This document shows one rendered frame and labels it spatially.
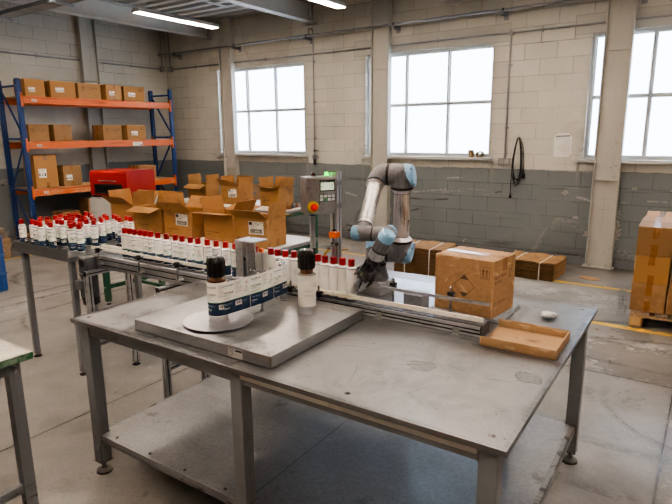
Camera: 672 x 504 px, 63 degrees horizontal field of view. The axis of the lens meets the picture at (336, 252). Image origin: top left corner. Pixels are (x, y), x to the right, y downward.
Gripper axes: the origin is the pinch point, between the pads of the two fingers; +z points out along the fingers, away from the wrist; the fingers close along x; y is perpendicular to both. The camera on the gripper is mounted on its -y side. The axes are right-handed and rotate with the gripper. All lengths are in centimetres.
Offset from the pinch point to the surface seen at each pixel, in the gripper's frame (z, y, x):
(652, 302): 5, -306, 130
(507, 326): -27, -12, 66
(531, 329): -33, -12, 74
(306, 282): -4.4, 31.9, -12.1
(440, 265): -28.7, -17.9, 23.9
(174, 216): 125, -104, -225
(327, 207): -21.6, -7.5, -39.4
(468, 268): -37, -16, 36
